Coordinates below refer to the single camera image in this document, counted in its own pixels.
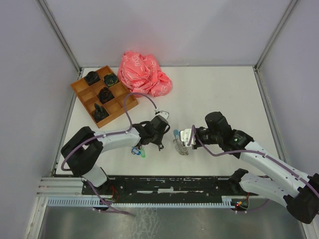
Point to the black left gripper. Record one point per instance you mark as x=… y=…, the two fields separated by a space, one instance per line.
x=158 y=141

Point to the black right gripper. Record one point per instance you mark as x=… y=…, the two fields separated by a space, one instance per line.
x=194 y=147

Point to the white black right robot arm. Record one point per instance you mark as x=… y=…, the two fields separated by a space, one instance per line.
x=297 y=191

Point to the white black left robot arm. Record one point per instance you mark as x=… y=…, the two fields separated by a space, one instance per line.
x=83 y=149

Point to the black rolled item lower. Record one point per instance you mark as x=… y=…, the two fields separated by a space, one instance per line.
x=100 y=113

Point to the crumpled pink plastic bag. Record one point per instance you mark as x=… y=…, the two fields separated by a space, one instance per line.
x=142 y=74

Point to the black rolled item centre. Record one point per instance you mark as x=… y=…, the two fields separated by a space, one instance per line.
x=105 y=95

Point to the brown wooden compartment tray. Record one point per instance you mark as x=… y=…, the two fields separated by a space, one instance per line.
x=88 y=96

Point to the black yellow rolled item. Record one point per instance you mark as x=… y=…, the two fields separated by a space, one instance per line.
x=110 y=79

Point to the black rolled item top left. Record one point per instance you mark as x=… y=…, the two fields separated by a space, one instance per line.
x=91 y=78

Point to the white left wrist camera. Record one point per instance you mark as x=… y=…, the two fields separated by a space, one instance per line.
x=162 y=113

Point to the black metal base rail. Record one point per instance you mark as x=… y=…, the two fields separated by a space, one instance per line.
x=121 y=187

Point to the aluminium front frame rail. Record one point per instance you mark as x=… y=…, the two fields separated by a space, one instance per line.
x=60 y=186

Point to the white slotted cable duct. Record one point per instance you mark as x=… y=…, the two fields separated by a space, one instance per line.
x=154 y=201

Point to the aluminium frame post right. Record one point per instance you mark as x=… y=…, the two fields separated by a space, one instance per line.
x=276 y=33

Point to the aluminium frame post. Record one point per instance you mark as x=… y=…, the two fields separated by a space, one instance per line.
x=276 y=33
x=44 y=6

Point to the aluminium frame post left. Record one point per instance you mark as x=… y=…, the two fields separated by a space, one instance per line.
x=44 y=6

